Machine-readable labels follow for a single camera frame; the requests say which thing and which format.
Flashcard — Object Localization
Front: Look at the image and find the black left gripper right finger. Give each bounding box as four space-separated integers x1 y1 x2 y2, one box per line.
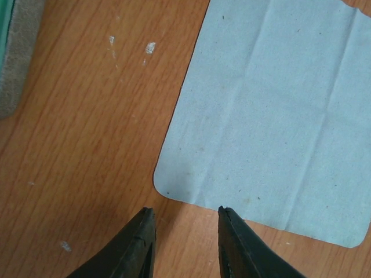
218 206 304 277

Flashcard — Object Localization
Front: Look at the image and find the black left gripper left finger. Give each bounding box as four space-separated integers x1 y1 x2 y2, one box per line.
68 207 156 277

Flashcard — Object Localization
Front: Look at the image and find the light blue cleaning cloth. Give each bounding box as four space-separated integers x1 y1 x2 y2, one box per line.
154 1 370 248

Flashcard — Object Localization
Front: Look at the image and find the grey glasses case green lining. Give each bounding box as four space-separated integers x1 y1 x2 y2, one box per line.
1 1 45 119

